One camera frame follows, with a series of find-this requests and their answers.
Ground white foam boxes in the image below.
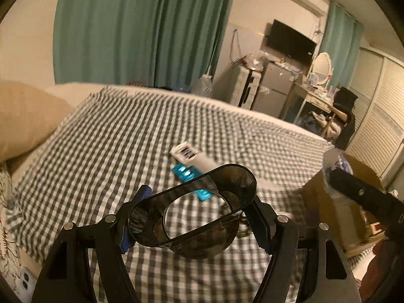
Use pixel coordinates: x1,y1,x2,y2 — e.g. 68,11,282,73
225,65,262,109

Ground blue foil packet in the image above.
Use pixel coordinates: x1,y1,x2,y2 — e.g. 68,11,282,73
171,163,218,202

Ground floral bed sheet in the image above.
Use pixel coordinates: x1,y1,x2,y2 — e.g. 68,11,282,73
0,161,38,303

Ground white dressing table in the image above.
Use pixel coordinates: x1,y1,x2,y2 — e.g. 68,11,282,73
278,82,340,133

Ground wide green curtain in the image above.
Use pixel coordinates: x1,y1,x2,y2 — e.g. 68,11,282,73
54,0,239,93

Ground dark transparent oval container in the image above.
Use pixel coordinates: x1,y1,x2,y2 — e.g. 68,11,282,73
128,163,258,259

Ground wall cable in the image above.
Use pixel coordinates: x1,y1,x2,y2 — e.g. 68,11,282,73
232,28,245,67

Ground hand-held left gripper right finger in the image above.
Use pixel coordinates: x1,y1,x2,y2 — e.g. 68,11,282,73
243,196,362,303

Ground white phone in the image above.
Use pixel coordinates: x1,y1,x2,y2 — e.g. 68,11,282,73
19,267,40,302

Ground beige pillow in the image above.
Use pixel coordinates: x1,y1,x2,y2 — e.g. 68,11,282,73
0,80,76,163

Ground white oval mirror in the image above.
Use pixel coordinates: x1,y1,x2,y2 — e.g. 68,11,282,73
311,53,334,87

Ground large clear water bottle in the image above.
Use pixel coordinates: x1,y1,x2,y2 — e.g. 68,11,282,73
191,74,213,98

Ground person's right forearm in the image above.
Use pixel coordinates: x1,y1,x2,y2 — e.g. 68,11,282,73
361,240,398,303

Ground black garment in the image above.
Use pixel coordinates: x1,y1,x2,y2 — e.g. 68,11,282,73
331,87,359,150

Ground white louvered wardrobe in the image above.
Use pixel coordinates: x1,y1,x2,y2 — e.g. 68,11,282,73
345,47,404,193

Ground brown cardboard box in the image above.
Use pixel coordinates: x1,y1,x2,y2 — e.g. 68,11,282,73
300,153,395,253

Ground narrow green curtain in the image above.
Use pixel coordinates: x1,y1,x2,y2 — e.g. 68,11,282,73
317,0,365,89

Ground grey checked blanket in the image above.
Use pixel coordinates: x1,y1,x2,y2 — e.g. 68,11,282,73
6,87,335,303

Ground grey fridge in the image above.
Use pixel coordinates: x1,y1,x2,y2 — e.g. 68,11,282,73
252,61,304,119

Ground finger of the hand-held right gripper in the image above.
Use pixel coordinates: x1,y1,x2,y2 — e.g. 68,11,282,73
328,168,381,209

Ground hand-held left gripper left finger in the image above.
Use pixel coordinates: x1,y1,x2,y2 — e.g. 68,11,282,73
32,185,152,303

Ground black wall television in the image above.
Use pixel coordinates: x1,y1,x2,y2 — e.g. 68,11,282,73
264,19,318,67

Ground clear blue label plastic bottle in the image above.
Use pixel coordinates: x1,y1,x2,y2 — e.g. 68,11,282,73
322,148,354,203

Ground white tube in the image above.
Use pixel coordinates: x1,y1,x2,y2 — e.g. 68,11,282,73
170,143,221,172

